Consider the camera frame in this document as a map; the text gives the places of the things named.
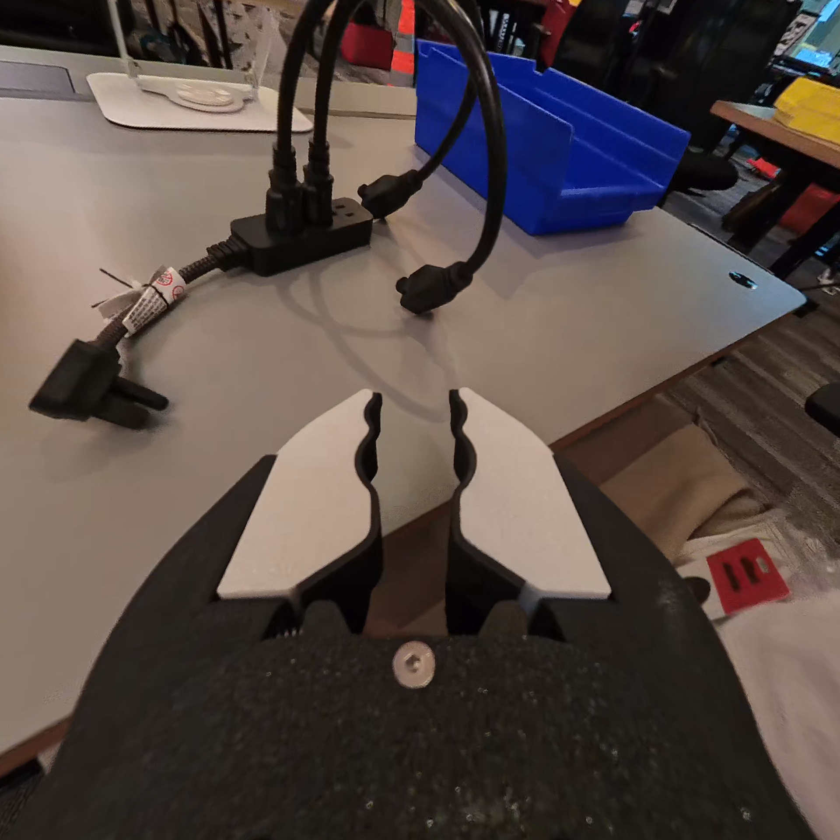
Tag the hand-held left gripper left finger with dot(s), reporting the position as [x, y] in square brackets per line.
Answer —
[308, 512]

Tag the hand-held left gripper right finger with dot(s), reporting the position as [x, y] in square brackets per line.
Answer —
[518, 512]

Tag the black power strip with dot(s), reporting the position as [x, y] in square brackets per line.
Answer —
[308, 253]

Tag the grey desk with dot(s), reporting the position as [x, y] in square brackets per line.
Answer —
[131, 492]

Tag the black desk grommet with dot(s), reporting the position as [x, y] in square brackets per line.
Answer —
[743, 281]

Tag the person's beige trousers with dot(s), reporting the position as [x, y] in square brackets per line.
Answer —
[676, 485]

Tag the red plastic tag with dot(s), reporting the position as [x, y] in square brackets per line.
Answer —
[748, 577]

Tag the person's white shirt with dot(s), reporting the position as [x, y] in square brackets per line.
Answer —
[787, 689]

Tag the blue plastic bin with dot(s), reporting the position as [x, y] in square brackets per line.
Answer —
[590, 164]

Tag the white stand with flat base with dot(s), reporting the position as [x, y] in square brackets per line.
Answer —
[197, 121]

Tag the red bin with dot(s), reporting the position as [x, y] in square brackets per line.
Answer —
[814, 207]

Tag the wooden table with black legs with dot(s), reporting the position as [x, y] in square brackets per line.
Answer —
[748, 121]

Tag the black office chair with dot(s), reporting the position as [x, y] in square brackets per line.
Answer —
[656, 65]

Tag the red container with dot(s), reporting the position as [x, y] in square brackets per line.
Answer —
[367, 46]

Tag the orange striped traffic cone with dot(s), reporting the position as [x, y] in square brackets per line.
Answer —
[403, 46]

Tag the yellow plastic bin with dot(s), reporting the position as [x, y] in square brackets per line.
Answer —
[810, 105]

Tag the computer monitor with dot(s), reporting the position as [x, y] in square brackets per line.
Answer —
[817, 46]

